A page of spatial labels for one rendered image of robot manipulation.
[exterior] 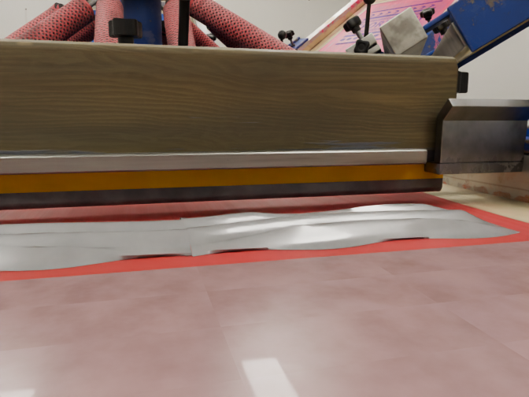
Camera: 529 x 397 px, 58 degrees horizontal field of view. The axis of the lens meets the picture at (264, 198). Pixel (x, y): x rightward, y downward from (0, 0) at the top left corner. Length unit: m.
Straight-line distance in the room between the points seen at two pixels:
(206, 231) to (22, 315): 0.10
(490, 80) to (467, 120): 2.81
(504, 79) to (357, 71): 2.77
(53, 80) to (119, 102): 0.04
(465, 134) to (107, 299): 0.27
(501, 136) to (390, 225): 0.15
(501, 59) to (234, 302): 3.01
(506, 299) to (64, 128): 0.24
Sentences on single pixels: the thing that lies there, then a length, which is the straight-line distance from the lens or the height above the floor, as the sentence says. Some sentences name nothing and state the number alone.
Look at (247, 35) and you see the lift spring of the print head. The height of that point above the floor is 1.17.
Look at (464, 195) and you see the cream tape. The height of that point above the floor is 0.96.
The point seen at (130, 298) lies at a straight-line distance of 0.18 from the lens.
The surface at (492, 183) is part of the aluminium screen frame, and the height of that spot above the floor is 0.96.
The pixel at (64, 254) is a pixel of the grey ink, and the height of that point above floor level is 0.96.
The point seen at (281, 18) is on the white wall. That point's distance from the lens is 4.72.
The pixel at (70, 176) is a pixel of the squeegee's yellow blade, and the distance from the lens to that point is 0.32.
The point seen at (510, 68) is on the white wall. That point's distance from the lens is 3.07.
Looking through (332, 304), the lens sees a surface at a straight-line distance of 0.17.
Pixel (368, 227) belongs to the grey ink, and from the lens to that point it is 0.26.
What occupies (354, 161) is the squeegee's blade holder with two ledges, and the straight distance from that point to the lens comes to 0.32.
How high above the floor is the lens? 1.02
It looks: 10 degrees down
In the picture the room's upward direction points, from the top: straight up
